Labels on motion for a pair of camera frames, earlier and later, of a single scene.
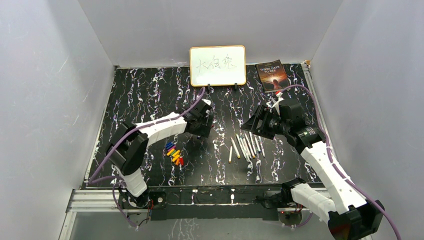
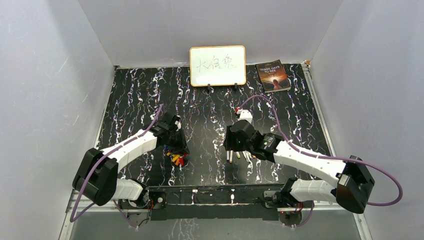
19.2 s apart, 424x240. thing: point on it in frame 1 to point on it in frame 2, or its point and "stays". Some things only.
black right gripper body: (276, 125) to (234, 144)
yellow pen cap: (175, 158) stays
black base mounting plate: (212, 203) stays
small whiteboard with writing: (217, 65) stays
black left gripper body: (202, 129) to (176, 143)
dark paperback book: (273, 76) stays
